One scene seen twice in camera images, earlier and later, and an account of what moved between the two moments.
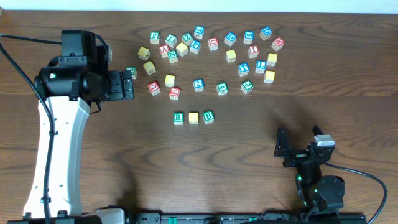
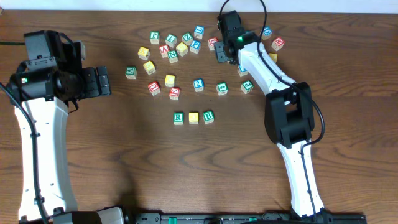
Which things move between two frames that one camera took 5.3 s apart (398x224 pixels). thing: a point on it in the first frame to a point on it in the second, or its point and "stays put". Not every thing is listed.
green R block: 178,118 stays put
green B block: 208,117 stays put
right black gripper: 297,155 to 219,53
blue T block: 243,69 stays put
